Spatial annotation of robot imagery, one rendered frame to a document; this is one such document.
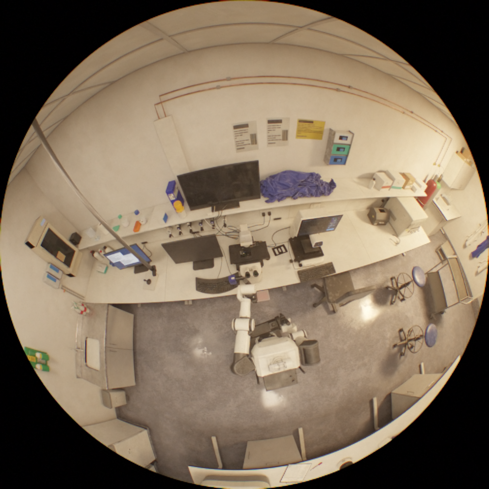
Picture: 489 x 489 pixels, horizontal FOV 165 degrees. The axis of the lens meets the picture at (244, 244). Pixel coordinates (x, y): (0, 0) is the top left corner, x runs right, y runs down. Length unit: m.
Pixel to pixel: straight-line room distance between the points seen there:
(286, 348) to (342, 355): 1.75
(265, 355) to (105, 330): 2.10
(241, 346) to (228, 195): 1.27
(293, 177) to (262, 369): 1.63
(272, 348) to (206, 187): 1.36
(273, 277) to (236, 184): 1.00
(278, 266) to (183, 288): 1.08
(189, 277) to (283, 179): 1.45
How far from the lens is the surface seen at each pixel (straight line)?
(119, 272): 2.65
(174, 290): 1.98
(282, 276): 1.81
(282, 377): 1.10
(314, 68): 1.71
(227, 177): 1.52
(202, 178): 1.52
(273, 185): 1.69
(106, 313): 2.60
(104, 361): 2.61
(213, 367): 2.53
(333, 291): 2.21
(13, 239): 2.69
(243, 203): 1.70
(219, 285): 1.80
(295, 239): 1.93
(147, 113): 1.64
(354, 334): 2.79
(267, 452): 2.50
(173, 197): 1.71
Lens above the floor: 2.42
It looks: 57 degrees down
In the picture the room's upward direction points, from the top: 9 degrees counter-clockwise
